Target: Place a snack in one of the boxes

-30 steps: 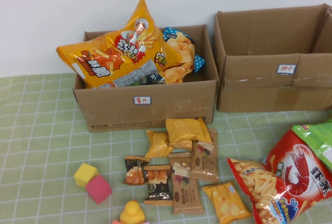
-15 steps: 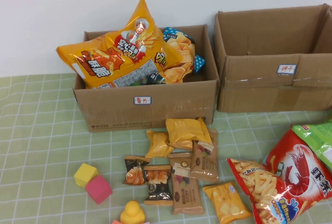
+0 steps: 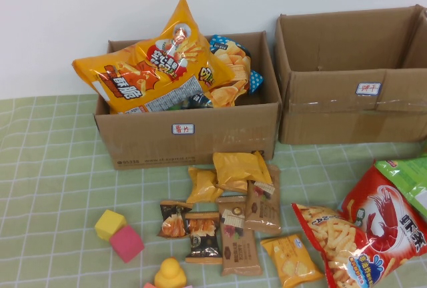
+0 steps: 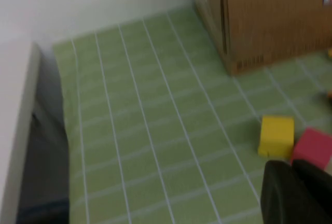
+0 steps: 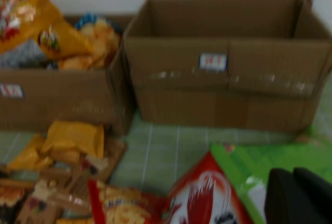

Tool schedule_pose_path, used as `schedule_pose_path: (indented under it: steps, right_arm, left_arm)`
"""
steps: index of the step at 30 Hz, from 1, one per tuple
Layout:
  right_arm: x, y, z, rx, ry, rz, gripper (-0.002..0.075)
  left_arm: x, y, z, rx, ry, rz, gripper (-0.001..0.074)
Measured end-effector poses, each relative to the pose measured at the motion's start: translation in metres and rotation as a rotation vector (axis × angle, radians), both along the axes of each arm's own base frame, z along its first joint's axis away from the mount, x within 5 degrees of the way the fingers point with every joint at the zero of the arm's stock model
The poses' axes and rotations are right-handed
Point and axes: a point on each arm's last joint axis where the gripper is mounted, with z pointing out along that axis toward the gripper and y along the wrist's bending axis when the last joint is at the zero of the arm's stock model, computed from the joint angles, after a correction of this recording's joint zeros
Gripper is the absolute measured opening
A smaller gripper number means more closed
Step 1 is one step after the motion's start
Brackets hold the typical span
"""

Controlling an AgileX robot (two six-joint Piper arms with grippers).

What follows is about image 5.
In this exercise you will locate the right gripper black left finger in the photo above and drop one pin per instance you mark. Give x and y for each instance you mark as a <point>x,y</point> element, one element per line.
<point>282,200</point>

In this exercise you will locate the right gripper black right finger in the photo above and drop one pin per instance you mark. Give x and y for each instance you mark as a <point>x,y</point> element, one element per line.
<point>319,193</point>

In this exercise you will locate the green chips bag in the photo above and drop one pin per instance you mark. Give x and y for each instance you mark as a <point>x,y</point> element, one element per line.
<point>259,161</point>

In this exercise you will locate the black crisps snack packet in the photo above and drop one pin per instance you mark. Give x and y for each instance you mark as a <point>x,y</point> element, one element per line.
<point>13,195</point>

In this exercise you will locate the large yellow snack packet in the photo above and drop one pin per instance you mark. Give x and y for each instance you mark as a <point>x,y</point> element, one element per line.
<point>75,136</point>

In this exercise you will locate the small yellow snack packet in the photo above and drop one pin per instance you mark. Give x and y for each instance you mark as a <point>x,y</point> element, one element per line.
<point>28,156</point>

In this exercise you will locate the red prawn cracker bag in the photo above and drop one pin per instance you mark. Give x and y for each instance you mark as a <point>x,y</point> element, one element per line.
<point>207,195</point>

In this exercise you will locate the wide taped cardboard box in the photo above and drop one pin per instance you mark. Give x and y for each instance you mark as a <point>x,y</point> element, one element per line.
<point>233,104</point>

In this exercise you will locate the green checked tablecloth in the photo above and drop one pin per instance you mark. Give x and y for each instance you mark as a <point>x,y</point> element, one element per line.
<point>160,146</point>

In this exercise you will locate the brown biscuit packet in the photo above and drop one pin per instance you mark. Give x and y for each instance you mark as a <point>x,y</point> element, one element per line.
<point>46,200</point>
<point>109,159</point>

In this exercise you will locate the blue polka-dot potato chips bag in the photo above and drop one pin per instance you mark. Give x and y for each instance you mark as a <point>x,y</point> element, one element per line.
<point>101,45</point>

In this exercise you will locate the cardboard box with printed web address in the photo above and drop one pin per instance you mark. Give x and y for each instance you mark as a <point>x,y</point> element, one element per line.
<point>64,97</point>

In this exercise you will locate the orange fries bag grey text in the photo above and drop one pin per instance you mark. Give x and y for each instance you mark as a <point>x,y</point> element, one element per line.
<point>23,55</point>

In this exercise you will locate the orange fries bag with chef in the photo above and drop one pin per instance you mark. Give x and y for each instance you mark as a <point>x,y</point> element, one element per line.
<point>33,8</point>

